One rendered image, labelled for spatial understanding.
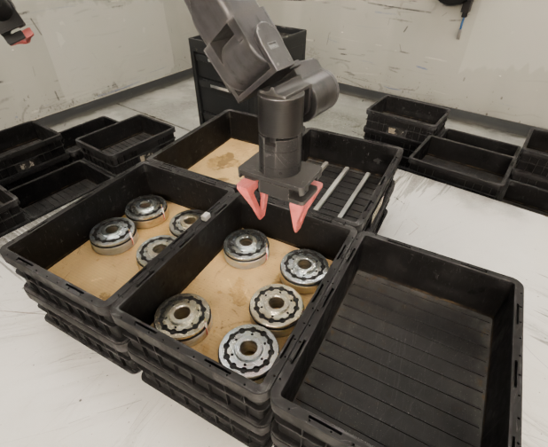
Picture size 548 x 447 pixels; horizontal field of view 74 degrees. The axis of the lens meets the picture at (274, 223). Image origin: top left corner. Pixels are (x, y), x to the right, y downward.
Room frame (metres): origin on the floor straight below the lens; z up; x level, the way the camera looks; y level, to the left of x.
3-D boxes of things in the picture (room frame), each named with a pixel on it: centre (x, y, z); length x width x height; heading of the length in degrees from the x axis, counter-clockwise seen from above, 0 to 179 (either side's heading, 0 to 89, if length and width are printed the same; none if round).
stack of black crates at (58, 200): (1.41, 0.99, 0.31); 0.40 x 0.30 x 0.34; 144
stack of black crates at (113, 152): (1.73, 0.75, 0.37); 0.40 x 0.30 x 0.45; 144
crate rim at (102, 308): (0.62, 0.31, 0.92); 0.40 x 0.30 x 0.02; 151
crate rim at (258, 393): (0.47, 0.05, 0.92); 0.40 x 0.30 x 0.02; 151
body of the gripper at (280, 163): (0.44, -0.01, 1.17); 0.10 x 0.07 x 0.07; 60
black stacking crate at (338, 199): (0.82, -0.14, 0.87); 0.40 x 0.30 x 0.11; 151
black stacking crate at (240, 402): (0.47, 0.05, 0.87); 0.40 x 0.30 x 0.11; 151
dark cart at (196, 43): (2.47, 0.15, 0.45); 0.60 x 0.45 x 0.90; 144
